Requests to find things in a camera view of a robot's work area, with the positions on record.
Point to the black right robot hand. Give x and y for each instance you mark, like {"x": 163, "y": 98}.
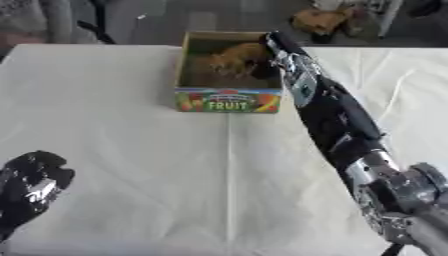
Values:
{"x": 338, "y": 123}

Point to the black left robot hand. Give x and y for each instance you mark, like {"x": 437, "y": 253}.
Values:
{"x": 26, "y": 186}

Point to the brown soft toy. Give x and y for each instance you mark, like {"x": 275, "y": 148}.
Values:
{"x": 233, "y": 61}

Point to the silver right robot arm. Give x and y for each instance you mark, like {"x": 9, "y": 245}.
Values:
{"x": 402, "y": 196}

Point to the cardboard box with fruit print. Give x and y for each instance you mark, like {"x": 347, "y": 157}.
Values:
{"x": 227, "y": 101}

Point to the tan soft toy dog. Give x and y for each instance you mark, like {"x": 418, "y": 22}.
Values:
{"x": 321, "y": 20}

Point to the white stand leg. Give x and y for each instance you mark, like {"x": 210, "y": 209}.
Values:
{"x": 388, "y": 18}

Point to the person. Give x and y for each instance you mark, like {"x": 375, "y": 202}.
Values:
{"x": 29, "y": 18}

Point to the black chair frame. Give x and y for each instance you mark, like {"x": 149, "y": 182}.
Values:
{"x": 98, "y": 25}

